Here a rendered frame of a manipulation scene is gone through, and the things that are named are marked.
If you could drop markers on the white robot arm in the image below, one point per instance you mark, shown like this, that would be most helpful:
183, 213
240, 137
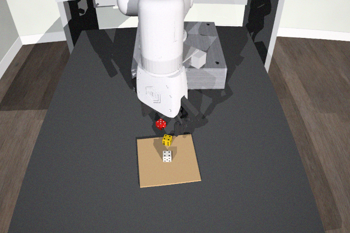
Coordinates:
161, 30

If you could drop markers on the red die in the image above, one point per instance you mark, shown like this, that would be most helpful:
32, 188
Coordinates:
160, 124

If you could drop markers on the yellow die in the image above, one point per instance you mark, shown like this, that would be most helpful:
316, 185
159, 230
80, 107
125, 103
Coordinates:
167, 139

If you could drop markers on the white die with black pips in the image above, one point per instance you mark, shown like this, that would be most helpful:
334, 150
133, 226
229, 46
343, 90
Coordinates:
167, 156

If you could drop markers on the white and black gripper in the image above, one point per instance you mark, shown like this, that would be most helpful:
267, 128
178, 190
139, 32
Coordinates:
167, 94

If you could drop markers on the tan square mat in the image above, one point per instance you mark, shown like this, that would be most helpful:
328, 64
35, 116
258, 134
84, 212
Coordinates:
154, 172

